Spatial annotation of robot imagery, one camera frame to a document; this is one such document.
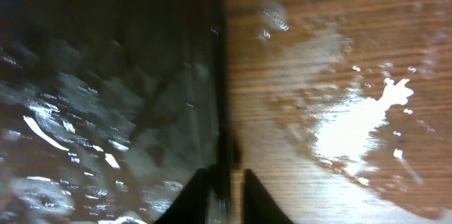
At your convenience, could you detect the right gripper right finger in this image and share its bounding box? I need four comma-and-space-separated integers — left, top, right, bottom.
242, 169, 293, 224

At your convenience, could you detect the large brown serving tray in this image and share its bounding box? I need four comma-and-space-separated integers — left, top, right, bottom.
1, 0, 232, 223

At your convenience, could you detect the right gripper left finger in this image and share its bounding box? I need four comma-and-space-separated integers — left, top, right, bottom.
155, 168, 211, 224

